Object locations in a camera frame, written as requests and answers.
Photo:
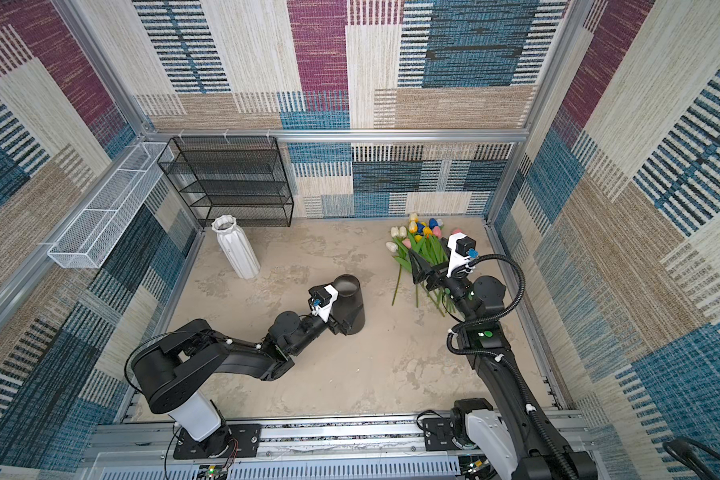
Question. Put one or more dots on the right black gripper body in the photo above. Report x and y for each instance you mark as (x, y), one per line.
(456, 288)

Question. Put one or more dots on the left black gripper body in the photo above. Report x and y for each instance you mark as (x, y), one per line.
(334, 327)

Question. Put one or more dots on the black cylindrical vase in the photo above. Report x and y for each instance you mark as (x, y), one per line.
(349, 291)

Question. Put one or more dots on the orange yellow tulip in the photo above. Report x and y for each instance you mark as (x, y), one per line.
(432, 248)

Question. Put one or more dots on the cream white tulip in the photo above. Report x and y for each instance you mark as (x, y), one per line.
(404, 265)

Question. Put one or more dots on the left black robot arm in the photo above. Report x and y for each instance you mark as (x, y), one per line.
(171, 371)

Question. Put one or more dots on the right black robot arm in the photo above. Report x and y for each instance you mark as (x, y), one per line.
(515, 435)

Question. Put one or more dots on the white ribbed ceramic vase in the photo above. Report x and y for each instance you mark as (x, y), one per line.
(236, 246)

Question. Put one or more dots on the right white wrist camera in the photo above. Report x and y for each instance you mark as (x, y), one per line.
(463, 252)

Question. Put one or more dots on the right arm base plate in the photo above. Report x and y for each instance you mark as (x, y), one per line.
(439, 435)

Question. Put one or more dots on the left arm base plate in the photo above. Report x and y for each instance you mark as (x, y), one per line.
(236, 440)

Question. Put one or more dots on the black wire shelf rack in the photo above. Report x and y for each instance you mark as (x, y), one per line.
(244, 177)

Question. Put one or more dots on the aluminium rail with cable duct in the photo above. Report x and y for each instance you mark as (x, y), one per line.
(343, 447)

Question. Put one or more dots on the white wire mesh basket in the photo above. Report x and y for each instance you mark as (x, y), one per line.
(90, 238)

